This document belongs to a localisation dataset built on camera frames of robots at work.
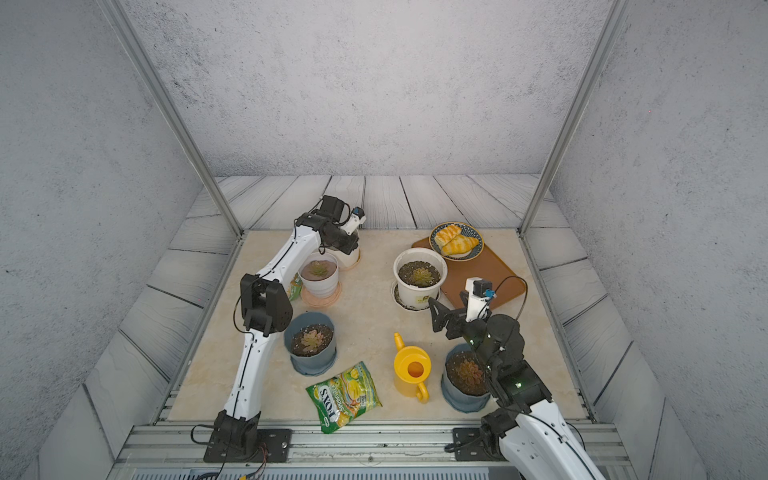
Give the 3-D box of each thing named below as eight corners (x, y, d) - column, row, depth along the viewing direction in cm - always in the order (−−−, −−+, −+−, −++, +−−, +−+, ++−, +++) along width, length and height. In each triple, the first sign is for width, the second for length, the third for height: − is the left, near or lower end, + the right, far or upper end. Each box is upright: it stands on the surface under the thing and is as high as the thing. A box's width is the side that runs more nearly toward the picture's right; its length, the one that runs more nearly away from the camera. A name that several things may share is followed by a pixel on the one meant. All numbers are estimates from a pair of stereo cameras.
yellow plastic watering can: (394, 406, 81) (394, 392, 72) (394, 351, 91) (394, 333, 82) (429, 406, 81) (433, 392, 72) (425, 351, 91) (428, 333, 82)
